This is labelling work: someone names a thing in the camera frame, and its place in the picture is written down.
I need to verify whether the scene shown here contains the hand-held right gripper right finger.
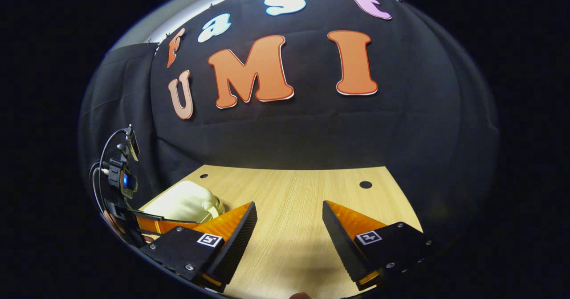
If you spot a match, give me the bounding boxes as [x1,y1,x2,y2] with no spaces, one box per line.
[322,200,435,291]

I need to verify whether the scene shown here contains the row of small cloth clips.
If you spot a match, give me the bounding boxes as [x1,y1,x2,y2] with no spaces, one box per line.
[145,0,406,45]

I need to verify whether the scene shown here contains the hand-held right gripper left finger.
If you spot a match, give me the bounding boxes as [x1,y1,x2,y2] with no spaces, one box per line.
[140,201,258,291]

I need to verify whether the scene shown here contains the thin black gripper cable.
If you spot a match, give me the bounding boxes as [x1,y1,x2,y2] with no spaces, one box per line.
[90,129,130,213]

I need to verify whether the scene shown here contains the cream yellow suitcase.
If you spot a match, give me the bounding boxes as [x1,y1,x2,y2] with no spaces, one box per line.
[142,180,225,224]

